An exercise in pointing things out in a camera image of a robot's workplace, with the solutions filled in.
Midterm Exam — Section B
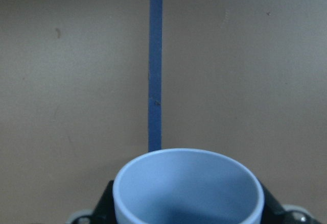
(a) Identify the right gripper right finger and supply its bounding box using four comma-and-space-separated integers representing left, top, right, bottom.
260, 182, 286, 224

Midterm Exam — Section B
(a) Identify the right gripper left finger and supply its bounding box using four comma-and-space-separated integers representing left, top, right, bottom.
91, 180, 117, 224

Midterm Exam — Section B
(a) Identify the light blue cup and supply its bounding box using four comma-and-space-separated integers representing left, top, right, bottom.
112, 148, 265, 223

